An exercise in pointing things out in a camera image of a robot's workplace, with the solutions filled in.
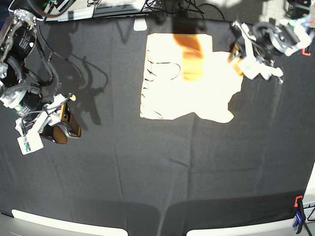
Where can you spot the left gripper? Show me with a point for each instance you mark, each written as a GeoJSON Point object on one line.
{"type": "Point", "coordinates": [245, 61]}

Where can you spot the yellow t-shirt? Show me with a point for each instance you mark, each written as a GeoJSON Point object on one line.
{"type": "Point", "coordinates": [183, 75]}

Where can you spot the red black clamp right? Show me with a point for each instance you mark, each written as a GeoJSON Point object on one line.
{"type": "Point", "coordinates": [306, 51]}

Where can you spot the red blue clamp bottom right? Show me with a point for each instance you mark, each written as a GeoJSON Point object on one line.
{"type": "Point", "coordinates": [299, 214]}

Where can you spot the grey camera stand base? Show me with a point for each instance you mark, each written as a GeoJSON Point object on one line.
{"type": "Point", "coordinates": [140, 24]}

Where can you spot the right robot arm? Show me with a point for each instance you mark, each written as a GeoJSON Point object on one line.
{"type": "Point", "coordinates": [20, 88]}

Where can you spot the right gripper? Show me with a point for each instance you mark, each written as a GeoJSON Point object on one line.
{"type": "Point", "coordinates": [54, 122]}

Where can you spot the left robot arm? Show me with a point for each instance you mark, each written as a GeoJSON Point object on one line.
{"type": "Point", "coordinates": [293, 33]}

